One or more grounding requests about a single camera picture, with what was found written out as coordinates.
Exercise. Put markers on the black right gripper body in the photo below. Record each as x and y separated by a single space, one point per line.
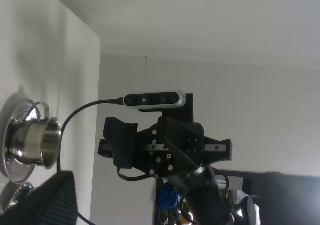
154 159

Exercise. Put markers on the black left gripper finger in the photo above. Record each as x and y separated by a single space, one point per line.
52 203

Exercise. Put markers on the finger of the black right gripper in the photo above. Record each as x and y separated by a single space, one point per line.
185 141
119 142

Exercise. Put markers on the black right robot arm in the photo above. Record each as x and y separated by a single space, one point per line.
200 190

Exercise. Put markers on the stainless steel near saucer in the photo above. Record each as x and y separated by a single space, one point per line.
11 194

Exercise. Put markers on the stainless steel saucer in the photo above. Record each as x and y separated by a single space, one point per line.
19 156
11 194

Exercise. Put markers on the stainless steel far saucer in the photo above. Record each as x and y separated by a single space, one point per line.
19 156

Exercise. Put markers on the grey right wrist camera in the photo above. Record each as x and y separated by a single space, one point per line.
155 100

